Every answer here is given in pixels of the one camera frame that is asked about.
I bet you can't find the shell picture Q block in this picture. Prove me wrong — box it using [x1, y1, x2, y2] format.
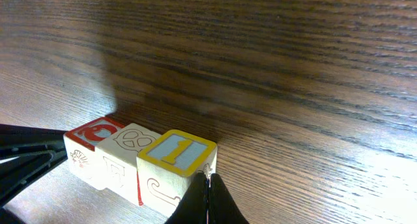
[63, 117, 124, 190]

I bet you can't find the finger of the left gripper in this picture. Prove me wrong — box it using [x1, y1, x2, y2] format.
[1, 150, 68, 207]
[1, 124, 65, 152]

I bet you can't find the car picture yellow block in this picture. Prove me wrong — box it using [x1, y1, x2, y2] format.
[136, 130, 218, 217]

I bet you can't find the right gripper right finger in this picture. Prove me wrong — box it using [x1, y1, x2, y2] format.
[208, 173, 249, 224]

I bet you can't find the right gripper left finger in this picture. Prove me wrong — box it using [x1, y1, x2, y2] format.
[165, 173, 208, 224]

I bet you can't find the letter E L block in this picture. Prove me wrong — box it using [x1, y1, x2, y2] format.
[96, 123, 160, 206]

